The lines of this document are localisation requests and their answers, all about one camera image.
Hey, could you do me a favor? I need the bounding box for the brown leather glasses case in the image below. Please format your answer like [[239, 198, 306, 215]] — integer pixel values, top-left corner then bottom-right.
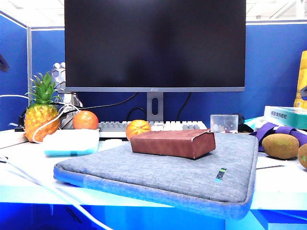
[[130, 129, 216, 160]]

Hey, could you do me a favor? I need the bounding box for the white cable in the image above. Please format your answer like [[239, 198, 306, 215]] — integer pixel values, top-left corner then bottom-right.
[[0, 94, 82, 144], [0, 154, 113, 230]]

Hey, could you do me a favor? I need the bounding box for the purple fabric strap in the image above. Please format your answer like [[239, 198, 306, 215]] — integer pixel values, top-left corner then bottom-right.
[[249, 122, 307, 152]]

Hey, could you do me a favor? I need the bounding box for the silver honeycomb figure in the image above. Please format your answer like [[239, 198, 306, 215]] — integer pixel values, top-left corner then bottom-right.
[[51, 61, 84, 130]]

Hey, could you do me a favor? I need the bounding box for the smooth orange fruit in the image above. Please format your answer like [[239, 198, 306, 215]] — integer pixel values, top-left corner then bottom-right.
[[72, 110, 99, 130]]

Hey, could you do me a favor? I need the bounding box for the white box with teal edge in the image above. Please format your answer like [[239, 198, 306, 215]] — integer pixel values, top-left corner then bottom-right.
[[43, 128, 100, 158]]

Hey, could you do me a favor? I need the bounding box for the yellow packaging bag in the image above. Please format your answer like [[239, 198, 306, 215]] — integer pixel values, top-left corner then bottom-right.
[[293, 49, 307, 110]]

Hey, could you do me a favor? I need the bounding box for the black monitor cable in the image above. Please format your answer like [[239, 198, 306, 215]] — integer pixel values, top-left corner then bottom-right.
[[126, 107, 146, 121], [177, 92, 192, 120], [51, 92, 139, 115]]

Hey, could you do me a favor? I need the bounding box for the white power strip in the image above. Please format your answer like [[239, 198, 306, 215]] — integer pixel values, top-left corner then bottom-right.
[[0, 129, 29, 149]]

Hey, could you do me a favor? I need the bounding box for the black computer mouse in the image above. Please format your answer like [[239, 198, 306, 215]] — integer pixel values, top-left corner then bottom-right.
[[237, 114, 251, 132]]

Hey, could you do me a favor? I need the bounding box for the clear plastic box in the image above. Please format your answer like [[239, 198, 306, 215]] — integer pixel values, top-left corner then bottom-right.
[[210, 114, 239, 134]]

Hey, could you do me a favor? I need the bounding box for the brown kiwi fruit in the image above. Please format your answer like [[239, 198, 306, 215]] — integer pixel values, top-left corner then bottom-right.
[[261, 133, 300, 161], [297, 143, 307, 170]]

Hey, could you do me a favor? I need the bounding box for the white and grey keyboard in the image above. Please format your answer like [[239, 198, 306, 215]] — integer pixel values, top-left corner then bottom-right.
[[97, 120, 208, 139]]

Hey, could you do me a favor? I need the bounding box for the grey monitor stand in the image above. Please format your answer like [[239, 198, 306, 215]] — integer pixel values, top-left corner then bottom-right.
[[146, 92, 164, 122]]

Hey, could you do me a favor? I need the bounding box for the grey felt laptop sleeve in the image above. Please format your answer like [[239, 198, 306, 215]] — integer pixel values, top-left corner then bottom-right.
[[53, 132, 260, 220]]

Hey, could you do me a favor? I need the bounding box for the grey partition post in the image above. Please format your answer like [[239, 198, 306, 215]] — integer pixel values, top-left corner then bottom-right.
[[26, 26, 33, 106]]

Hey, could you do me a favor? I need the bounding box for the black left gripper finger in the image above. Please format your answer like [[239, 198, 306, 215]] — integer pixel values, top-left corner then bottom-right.
[[0, 54, 11, 73]]

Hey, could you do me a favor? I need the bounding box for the teal and white medicine box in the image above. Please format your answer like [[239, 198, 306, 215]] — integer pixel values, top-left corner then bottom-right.
[[263, 105, 307, 130]]

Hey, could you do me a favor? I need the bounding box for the black computer monitor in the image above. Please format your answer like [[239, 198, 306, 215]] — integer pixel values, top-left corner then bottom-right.
[[64, 0, 247, 93]]

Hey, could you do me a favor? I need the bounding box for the plastic pineapple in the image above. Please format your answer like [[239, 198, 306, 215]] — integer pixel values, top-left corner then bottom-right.
[[24, 71, 62, 142]]

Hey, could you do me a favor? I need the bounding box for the ribbed orange tangerine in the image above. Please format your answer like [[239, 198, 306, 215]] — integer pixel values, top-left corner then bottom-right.
[[125, 119, 152, 141]]

